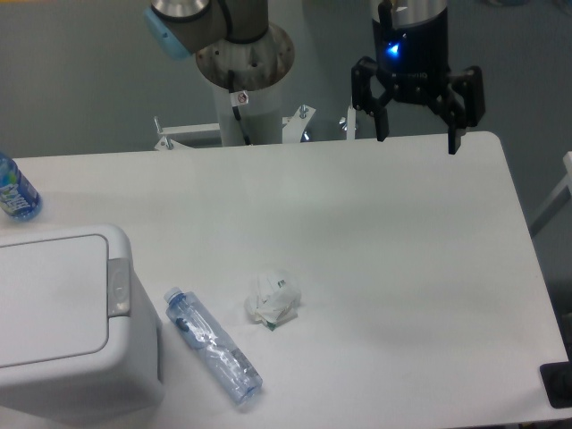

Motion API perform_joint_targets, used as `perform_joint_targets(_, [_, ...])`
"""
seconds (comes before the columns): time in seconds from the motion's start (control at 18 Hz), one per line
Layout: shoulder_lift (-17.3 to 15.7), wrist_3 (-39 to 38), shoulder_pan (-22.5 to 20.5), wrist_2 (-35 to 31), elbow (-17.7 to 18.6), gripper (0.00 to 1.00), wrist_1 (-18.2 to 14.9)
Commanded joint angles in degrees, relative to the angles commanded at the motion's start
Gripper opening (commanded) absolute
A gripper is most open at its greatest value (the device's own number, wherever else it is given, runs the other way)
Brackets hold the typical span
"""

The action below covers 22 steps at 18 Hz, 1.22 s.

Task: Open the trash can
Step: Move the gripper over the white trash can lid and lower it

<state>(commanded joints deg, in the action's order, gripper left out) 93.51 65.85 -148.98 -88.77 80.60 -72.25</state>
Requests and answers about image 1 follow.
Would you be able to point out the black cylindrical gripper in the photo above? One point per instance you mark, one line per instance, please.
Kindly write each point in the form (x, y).
(411, 48)

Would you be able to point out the white trash can lid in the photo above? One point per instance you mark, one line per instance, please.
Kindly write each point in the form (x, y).
(53, 299)

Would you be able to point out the white trash can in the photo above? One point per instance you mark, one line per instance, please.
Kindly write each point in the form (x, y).
(123, 376)

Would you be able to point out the crumpled white paper ball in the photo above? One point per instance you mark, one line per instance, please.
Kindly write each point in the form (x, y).
(273, 299)

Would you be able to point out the empty clear plastic bottle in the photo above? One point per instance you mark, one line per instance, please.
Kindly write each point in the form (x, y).
(215, 347)

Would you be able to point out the grey lid push button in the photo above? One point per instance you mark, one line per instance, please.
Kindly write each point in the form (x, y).
(118, 287)

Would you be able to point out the blue labelled water bottle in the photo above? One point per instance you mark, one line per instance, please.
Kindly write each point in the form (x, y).
(19, 198)

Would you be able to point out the white robot pedestal with flange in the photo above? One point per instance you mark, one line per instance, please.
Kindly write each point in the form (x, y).
(273, 90)

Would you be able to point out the white frame at right edge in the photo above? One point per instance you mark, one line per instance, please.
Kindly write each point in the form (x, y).
(555, 201)

